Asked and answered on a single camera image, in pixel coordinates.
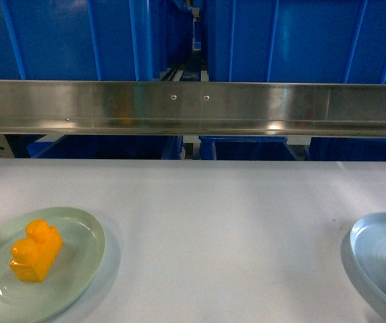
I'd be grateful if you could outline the lower blue bin left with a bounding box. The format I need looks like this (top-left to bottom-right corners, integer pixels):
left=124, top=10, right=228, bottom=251
left=26, top=135, right=184, bottom=160

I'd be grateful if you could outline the lower blue bin right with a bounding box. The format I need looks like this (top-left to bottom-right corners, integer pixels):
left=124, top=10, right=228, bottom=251
left=199, top=135, right=307, bottom=161

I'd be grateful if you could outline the large blue bin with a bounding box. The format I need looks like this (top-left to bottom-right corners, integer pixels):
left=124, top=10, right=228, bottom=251
left=203, top=1, right=386, bottom=84
left=0, top=1, right=193, bottom=81

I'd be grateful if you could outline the stainless steel rail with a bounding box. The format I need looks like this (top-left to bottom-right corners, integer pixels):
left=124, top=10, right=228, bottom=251
left=0, top=80, right=386, bottom=137

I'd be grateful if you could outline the pale green oval plate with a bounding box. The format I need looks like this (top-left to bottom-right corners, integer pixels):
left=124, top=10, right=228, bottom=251
left=0, top=207, right=106, bottom=322

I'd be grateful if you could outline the yellow toy building block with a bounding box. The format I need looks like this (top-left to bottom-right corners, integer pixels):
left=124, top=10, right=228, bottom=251
left=9, top=219, right=63, bottom=282

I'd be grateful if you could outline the large blue bin right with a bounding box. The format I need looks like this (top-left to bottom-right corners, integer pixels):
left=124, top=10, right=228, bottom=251
left=203, top=1, right=386, bottom=84

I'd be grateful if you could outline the large blue bin left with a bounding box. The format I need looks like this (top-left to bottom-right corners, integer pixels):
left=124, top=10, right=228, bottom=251
left=0, top=1, right=193, bottom=81

